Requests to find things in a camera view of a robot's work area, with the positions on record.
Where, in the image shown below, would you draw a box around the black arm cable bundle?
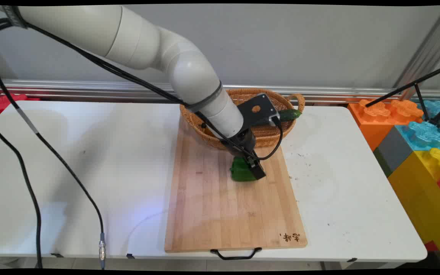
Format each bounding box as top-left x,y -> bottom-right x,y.
0,17 -> 260,165

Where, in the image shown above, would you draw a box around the plain black cable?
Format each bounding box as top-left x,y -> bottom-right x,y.
0,120 -> 44,270

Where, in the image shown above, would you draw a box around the black camera USB cable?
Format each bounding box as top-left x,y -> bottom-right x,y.
251,116 -> 284,161

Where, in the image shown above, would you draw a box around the grey giant building block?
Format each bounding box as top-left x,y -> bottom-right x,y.
373,125 -> 414,177

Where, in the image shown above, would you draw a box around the woven wicker basket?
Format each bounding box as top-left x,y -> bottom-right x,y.
179,89 -> 306,150

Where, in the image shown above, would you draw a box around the bamboo cutting board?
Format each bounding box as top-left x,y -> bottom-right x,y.
164,115 -> 307,253

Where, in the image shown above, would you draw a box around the aluminium wall rail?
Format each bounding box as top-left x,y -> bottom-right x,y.
0,79 -> 440,104

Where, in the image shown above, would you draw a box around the orange giant building block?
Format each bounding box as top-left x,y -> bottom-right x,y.
348,99 -> 425,152

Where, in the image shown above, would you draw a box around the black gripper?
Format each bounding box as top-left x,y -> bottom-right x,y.
220,129 -> 267,181

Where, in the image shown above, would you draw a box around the black cable with metal connector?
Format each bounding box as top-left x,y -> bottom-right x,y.
0,23 -> 107,270

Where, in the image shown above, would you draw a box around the black tripod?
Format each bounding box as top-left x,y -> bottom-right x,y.
365,62 -> 440,128

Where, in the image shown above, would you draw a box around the black cutting board handle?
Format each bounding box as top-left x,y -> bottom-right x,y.
210,247 -> 262,260

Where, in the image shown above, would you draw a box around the green cucumber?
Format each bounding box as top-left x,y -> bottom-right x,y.
277,109 -> 303,122

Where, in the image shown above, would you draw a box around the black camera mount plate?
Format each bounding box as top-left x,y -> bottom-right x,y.
237,93 -> 280,128

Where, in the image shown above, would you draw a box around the red flat building blocks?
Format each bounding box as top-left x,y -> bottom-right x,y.
0,93 -> 40,116

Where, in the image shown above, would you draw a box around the green bell pepper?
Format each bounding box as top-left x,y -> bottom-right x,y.
230,156 -> 260,182

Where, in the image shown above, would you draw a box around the aluminium corner post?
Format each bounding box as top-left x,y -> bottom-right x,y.
393,7 -> 440,91

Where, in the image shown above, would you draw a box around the yellow giant building block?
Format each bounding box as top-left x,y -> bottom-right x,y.
387,147 -> 440,268

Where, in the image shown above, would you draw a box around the blue giant building block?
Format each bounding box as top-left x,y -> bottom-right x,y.
395,100 -> 440,149

